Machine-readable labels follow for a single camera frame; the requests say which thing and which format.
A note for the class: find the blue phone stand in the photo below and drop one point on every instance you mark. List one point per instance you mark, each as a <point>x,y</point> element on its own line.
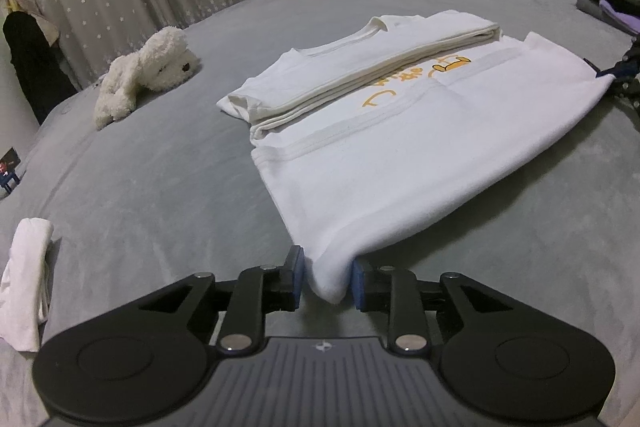
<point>10,184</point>

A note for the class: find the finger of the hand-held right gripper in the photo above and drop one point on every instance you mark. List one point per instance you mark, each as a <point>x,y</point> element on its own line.
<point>625,71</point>
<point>630,94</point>

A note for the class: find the black hanging garment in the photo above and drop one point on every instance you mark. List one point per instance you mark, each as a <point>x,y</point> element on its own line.
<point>35,67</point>

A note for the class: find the white plush dog toy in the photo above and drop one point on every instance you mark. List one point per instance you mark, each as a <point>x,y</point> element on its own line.
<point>155,62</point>

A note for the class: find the beige hanging cloth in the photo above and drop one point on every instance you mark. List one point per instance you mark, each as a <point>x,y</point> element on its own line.
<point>45,29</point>

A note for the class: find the grey bed sheet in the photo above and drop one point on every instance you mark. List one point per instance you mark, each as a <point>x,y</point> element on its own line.
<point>150,187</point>

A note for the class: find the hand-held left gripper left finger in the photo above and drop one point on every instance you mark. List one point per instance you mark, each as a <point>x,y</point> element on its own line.
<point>297,279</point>

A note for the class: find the smartphone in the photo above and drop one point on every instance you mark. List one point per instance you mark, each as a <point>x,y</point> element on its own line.
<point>9,162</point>

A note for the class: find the plain white garment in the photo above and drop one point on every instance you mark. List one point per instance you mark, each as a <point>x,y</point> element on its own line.
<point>25,282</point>

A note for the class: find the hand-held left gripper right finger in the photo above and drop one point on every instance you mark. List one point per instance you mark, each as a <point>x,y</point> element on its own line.
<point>357,284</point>

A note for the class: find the white printed sweatshirt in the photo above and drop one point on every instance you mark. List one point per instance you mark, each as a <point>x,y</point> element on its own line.
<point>400,167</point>

